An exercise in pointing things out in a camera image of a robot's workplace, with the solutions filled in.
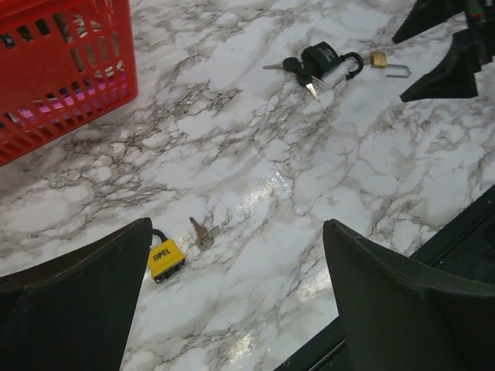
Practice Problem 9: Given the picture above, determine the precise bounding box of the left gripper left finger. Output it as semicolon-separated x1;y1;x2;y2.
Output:
1;218;152;370

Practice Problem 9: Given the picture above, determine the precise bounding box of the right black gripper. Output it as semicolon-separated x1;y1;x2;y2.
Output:
392;0;494;103

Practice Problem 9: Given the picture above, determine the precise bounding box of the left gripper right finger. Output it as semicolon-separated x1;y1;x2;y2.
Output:
323;220;494;370

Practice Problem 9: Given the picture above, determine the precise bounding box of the yellow padlock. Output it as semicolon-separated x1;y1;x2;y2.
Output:
148;229;186;284

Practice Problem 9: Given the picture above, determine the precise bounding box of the black padlock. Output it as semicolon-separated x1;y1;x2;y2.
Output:
301;42;364;80

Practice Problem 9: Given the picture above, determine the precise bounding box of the small brass padlock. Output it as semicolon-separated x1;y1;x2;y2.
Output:
370;51;411;78

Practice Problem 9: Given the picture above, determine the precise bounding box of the red plastic basket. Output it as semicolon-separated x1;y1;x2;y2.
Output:
1;1;138;165

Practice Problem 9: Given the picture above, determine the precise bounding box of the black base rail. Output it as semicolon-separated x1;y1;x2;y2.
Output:
281;190;494;370

